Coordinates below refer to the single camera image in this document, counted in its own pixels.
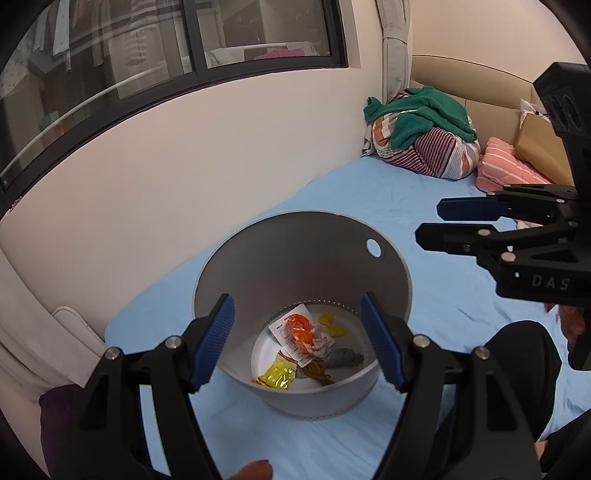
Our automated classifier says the pink striped pillow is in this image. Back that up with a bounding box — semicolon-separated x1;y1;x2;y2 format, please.
476;137;552;193

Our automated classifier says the purple cloth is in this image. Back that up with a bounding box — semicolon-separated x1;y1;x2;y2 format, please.
38;384;83;478

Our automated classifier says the beige bed headboard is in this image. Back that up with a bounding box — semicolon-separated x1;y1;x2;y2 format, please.
411;55;542;147

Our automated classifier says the orange plastic wrapper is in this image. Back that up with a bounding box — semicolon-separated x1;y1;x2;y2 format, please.
284;313;335;357

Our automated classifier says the white paper label card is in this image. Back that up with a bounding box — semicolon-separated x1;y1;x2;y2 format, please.
269;303;327;367

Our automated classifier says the striped bundled blanket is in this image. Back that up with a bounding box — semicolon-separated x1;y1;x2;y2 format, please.
362;89;481;181

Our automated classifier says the right hand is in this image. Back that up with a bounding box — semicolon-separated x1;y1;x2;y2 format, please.
559;306;585;351

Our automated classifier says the yellow ribbon bow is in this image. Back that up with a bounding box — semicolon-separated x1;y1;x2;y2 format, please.
318;314;348;338

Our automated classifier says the grey round trash bin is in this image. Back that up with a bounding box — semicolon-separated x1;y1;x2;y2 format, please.
193;211;413;420

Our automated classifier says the grey crumpled item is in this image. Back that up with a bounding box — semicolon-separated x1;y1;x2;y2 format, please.
295;348;365;386

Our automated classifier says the dark framed window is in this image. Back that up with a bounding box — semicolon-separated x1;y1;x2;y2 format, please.
1;1;348;197

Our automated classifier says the green knit sweater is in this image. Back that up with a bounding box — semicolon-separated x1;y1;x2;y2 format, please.
363;86;478;150

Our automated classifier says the left hand thumb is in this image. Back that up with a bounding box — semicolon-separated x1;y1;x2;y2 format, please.
228;460;273;480

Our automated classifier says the yellow snack wrapper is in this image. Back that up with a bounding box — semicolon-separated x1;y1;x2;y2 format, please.
252;351;298;390

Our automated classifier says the grey curtain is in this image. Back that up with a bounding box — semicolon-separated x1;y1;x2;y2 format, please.
376;0;412;103

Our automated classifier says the brown paper bag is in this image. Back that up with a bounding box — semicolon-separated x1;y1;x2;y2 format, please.
515;99;574;186

